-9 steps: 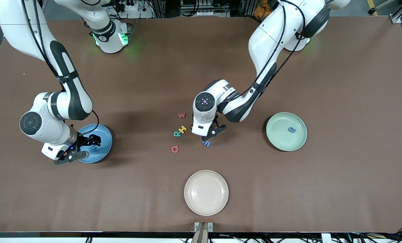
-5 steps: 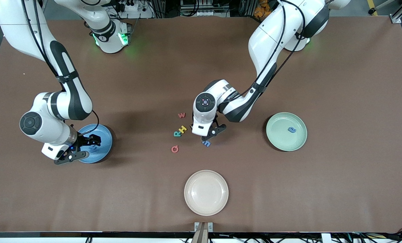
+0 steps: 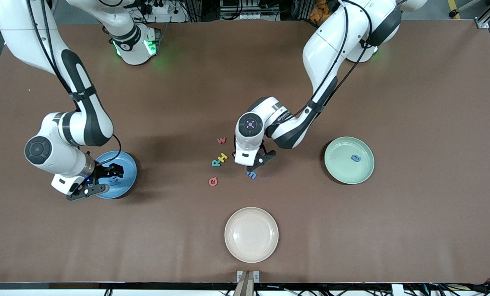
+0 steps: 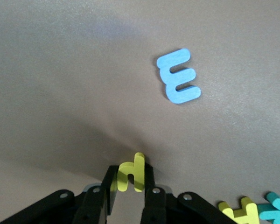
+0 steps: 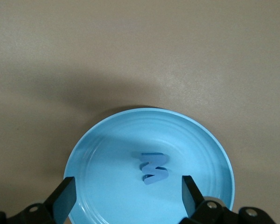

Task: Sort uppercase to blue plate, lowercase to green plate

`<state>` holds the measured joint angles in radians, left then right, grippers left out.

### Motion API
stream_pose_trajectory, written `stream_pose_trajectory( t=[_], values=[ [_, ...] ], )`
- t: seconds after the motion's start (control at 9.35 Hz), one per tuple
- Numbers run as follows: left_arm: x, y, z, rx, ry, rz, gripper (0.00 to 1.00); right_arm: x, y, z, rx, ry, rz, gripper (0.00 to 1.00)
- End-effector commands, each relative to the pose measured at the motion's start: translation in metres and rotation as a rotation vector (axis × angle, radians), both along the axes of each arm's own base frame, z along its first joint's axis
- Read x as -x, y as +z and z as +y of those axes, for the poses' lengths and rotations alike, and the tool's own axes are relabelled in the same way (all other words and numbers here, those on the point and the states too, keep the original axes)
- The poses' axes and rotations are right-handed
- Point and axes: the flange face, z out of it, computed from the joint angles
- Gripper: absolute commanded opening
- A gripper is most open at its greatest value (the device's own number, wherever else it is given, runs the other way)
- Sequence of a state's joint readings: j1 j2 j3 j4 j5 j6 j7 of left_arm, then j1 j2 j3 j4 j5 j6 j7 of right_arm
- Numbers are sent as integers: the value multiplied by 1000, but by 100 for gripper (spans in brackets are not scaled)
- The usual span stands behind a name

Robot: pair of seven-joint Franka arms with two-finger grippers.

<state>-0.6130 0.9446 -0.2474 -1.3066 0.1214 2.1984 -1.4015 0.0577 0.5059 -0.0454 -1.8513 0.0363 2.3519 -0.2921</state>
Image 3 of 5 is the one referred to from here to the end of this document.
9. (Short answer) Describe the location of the black cable bundle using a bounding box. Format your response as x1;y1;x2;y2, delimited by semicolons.
393;282;490;296

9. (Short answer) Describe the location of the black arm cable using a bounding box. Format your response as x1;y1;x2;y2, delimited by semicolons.
26;0;122;164
294;0;402;120

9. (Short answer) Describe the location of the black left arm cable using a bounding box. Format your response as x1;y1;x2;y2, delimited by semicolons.
294;0;402;120

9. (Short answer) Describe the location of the blue plate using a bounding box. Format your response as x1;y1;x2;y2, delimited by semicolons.
95;151;138;200

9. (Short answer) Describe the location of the metal mount bracket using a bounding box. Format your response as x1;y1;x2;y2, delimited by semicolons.
237;270;260;296

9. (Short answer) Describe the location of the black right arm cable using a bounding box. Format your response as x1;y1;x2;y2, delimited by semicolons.
26;0;122;164

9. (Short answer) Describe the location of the green plate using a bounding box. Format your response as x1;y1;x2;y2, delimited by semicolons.
324;136;375;185

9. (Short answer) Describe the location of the white power strip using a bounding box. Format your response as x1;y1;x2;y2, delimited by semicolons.
142;0;188;23

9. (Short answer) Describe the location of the brown table mat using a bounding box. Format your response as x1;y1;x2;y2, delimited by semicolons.
0;21;490;284

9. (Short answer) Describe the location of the white vented device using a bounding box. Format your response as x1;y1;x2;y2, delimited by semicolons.
220;0;270;20

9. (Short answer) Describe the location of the orange objects pile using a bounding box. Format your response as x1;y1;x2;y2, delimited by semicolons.
309;0;332;23

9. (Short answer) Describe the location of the cream plate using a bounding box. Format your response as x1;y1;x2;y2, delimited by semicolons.
224;207;279;264

